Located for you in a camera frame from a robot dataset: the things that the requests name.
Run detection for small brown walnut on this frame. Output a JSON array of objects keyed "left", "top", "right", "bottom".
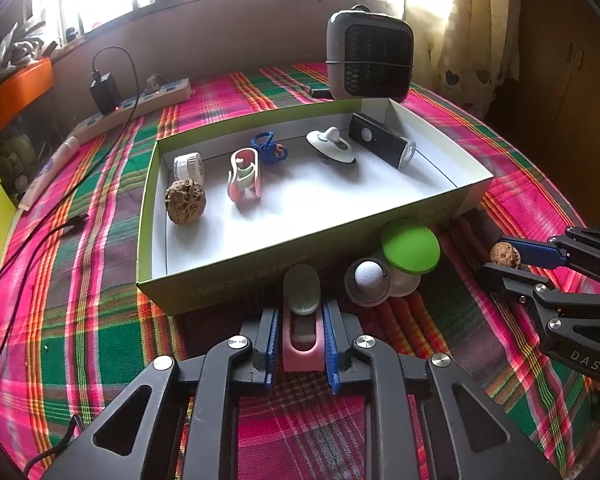
[{"left": 490, "top": 242, "right": 521, "bottom": 269}]

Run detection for pink holder with grey stone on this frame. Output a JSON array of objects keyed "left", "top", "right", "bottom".
[{"left": 282, "top": 264, "right": 325, "bottom": 373}]

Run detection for black flashlight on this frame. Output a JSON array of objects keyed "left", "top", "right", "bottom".
[{"left": 349, "top": 113, "right": 416, "bottom": 171}]

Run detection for pink white plastic clip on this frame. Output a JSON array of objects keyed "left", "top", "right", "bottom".
[{"left": 227, "top": 148, "right": 262, "bottom": 203}]

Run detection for green round lid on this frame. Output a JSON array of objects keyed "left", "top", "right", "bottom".
[{"left": 380, "top": 219, "right": 441, "bottom": 275}]

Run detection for white ball in round case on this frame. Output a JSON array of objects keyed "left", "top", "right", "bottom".
[{"left": 343, "top": 258, "right": 420, "bottom": 308}]

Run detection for plaid pink green tablecloth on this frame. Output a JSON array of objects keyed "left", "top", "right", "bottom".
[{"left": 0, "top": 64, "right": 600, "bottom": 479}]

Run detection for green white cardboard box tray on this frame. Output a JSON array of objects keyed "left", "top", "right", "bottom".
[{"left": 136, "top": 99, "right": 492, "bottom": 315}]

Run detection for large brown walnut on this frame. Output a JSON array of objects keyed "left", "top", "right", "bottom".
[{"left": 164, "top": 179, "right": 207, "bottom": 226}]

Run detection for cream patterned curtain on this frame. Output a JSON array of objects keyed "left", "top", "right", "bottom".
[{"left": 402, "top": 0, "right": 521, "bottom": 119}]

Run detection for white tape roll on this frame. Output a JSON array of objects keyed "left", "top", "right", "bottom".
[{"left": 173, "top": 152, "right": 204, "bottom": 185}]

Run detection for white round knob device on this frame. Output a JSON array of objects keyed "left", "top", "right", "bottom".
[{"left": 306, "top": 127, "right": 355, "bottom": 164}]

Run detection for blue orange small toy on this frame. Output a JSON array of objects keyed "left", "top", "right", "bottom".
[{"left": 250, "top": 131, "right": 288, "bottom": 166}]

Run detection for grey portable heater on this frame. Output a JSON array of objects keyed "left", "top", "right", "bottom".
[{"left": 326, "top": 6, "right": 414, "bottom": 102}]

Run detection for pink white cream tube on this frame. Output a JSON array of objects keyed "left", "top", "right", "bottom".
[{"left": 18, "top": 136, "right": 80, "bottom": 211}]

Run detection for white power strip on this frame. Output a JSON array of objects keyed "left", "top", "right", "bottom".
[{"left": 70, "top": 78, "right": 193, "bottom": 144}]

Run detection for white plug on strip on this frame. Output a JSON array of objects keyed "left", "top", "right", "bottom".
[{"left": 144, "top": 74, "right": 166, "bottom": 94}]

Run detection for black charger adapter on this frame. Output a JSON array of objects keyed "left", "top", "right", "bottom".
[{"left": 90, "top": 70, "right": 122, "bottom": 116}]

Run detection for orange plastic tray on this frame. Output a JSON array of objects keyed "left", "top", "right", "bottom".
[{"left": 0, "top": 58, "right": 55, "bottom": 132}]

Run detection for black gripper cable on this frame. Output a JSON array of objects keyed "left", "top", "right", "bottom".
[{"left": 23, "top": 413, "right": 86, "bottom": 478}]

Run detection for black charger cable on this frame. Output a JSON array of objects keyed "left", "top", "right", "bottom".
[{"left": 0, "top": 45, "right": 143, "bottom": 369}]

